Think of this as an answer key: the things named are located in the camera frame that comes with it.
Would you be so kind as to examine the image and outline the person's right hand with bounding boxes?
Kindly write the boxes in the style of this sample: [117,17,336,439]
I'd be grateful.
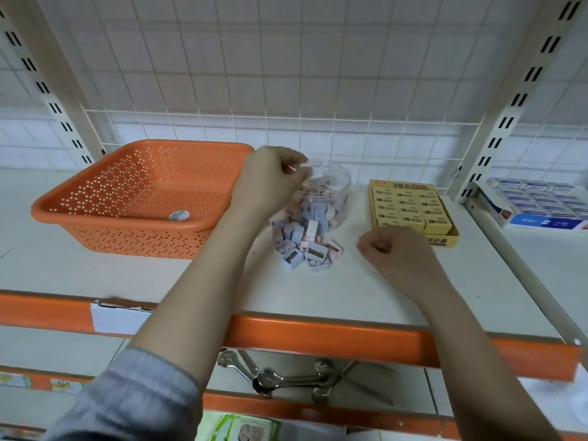
[356,226,451,302]

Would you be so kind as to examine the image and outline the orange perforated plastic basket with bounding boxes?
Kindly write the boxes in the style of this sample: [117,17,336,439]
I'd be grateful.
[31,139,256,261]

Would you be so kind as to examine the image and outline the cream slotted shelf upright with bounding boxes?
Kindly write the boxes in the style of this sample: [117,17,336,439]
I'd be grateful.
[447,0,588,203]
[0,0,109,167]

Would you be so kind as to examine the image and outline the clear plastic jar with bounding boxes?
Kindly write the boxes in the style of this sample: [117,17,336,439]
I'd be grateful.
[286,159,352,226]

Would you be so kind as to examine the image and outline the green white package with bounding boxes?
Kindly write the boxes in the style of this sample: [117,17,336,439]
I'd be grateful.
[201,410,282,441]

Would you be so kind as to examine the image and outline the pile of pastel pencil sharpeners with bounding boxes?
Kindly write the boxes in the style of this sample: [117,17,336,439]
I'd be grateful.
[271,176,346,273]

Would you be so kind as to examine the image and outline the person's right forearm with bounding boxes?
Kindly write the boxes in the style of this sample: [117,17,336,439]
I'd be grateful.
[413,277,567,441]

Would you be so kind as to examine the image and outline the rows of white wrapped erasers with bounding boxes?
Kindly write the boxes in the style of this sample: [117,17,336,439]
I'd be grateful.
[487,178,588,221]

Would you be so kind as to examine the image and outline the blue white cardboard display box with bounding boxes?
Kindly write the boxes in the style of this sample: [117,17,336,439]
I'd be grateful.
[474,177,588,231]

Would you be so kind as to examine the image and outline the yellow cardboard display box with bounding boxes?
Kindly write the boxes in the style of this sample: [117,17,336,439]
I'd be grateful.
[368,179,460,249]

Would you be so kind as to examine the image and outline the white wire grid back panel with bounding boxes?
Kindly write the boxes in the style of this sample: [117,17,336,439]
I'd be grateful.
[0,0,588,170]

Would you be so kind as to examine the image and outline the low white wire fence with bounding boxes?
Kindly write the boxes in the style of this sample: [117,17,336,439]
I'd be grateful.
[80,108,484,190]

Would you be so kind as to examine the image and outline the person's left hand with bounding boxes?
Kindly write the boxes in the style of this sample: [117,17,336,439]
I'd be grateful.
[229,145,310,219]

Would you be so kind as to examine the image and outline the gray knit sleeve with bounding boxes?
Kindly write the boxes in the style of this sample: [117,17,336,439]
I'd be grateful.
[43,346,205,441]

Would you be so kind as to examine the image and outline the white plastic bag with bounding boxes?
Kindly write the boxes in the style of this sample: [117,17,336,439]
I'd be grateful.
[518,375,588,434]

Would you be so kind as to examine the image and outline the orange shelf edge strip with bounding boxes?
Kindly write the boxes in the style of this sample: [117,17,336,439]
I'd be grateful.
[0,290,582,383]

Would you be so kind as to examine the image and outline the person's left forearm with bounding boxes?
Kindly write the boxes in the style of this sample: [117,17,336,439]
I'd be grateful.
[130,204,276,396]

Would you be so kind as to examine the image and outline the rows of yellow wrapped erasers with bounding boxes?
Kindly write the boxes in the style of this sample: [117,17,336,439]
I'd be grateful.
[371,183,454,235]

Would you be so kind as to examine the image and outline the white paper label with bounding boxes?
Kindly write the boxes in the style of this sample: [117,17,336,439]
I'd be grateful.
[90,298,155,337]

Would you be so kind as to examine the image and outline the colourful price label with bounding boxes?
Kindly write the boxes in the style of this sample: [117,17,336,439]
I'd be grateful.
[0,372,31,389]
[50,378,89,395]

